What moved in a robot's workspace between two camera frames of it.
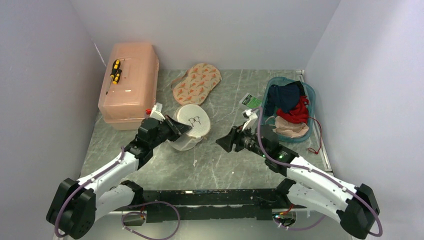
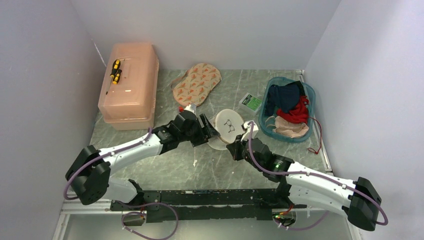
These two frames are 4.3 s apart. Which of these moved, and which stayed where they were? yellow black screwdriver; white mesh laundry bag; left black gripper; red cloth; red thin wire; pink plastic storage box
Moved: left black gripper; white mesh laundry bag
Stayed: yellow black screwdriver; pink plastic storage box; red thin wire; red cloth
